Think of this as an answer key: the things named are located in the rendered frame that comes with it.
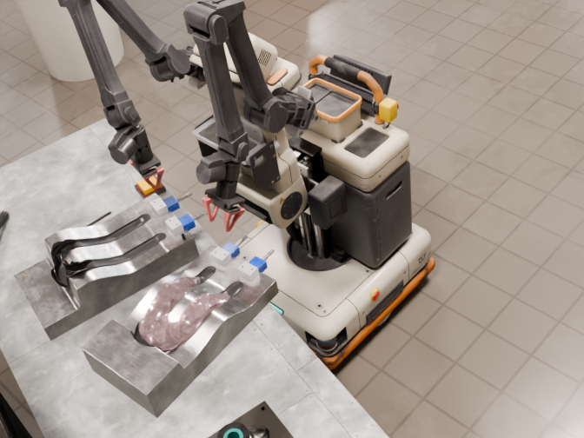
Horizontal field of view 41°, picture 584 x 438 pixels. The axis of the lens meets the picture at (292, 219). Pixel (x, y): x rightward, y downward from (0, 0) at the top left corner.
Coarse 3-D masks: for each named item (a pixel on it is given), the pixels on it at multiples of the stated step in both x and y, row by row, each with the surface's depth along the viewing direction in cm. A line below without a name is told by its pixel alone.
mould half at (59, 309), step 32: (160, 224) 242; (64, 256) 231; (96, 256) 233; (160, 256) 233; (192, 256) 241; (32, 288) 234; (64, 288) 232; (96, 288) 226; (128, 288) 233; (64, 320) 225
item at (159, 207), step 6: (168, 198) 248; (174, 198) 248; (180, 198) 249; (150, 204) 246; (156, 204) 245; (162, 204) 245; (168, 204) 246; (174, 204) 246; (156, 210) 243; (162, 210) 244; (168, 210) 246; (174, 210) 248
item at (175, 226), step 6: (174, 216) 240; (186, 216) 241; (198, 216) 242; (168, 222) 238; (174, 222) 238; (180, 222) 238; (186, 222) 239; (192, 222) 240; (168, 228) 240; (174, 228) 237; (180, 228) 238; (186, 228) 240; (192, 228) 241; (174, 234) 238
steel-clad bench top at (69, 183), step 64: (0, 192) 278; (64, 192) 273; (128, 192) 269; (0, 256) 255; (0, 320) 235; (256, 320) 222; (64, 384) 215; (192, 384) 210; (256, 384) 207; (320, 384) 205
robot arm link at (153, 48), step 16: (96, 0) 224; (112, 0) 224; (112, 16) 227; (128, 16) 228; (128, 32) 231; (144, 32) 232; (144, 48) 234; (160, 48) 235; (176, 64) 236; (160, 80) 242
